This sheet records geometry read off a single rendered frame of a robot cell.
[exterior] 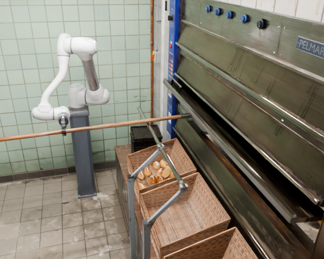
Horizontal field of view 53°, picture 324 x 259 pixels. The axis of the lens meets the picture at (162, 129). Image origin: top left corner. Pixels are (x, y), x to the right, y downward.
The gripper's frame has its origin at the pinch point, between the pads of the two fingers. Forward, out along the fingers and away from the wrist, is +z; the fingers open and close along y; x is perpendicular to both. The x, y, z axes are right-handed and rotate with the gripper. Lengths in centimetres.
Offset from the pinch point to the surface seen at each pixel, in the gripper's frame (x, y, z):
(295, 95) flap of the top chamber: -101, -62, 117
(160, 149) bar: -63, 2, 41
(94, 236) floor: -14, 118, -9
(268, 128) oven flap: -102, -39, 101
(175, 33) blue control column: -98, -61, -40
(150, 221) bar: -45, 21, 86
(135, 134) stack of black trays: -63, 35, -47
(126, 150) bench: -56, 60, -62
